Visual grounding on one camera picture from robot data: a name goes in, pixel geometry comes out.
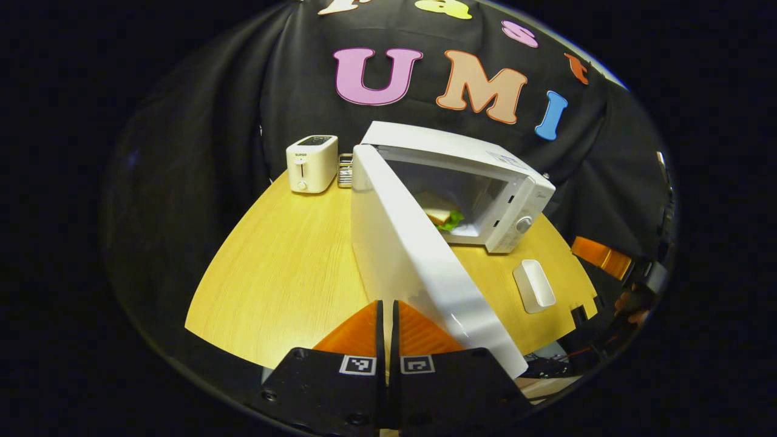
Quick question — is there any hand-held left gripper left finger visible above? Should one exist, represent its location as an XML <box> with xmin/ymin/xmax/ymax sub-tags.
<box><xmin>243</xmin><ymin>300</ymin><xmax>387</xmax><ymax>435</ymax></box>

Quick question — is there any sandwich with green lettuce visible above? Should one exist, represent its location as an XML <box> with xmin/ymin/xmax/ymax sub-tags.
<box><xmin>416</xmin><ymin>192</ymin><xmax>465</xmax><ymax>232</ymax></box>

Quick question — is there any tangle of thin cables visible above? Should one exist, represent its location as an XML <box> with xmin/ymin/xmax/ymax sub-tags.
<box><xmin>523</xmin><ymin>345</ymin><xmax>608</xmax><ymax>381</ymax></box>

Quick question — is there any white microwave oven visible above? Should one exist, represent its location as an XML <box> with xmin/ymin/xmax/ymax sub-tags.
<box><xmin>350</xmin><ymin>121</ymin><xmax>556</xmax><ymax>380</ymax></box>

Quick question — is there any white toaster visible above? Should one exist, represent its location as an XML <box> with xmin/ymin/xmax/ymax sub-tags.
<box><xmin>286</xmin><ymin>135</ymin><xmax>339</xmax><ymax>194</ymax></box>

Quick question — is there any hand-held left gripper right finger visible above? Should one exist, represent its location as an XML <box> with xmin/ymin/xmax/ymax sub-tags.
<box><xmin>388</xmin><ymin>300</ymin><xmax>535</xmax><ymax>435</ymax></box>

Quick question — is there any black backdrop cloth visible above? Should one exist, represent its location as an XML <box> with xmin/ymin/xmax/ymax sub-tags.
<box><xmin>100</xmin><ymin>0</ymin><xmax>677</xmax><ymax>365</ymax></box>

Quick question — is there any white rectangular tray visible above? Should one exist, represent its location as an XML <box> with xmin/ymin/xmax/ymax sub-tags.
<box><xmin>513</xmin><ymin>259</ymin><xmax>557</xmax><ymax>314</ymax></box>

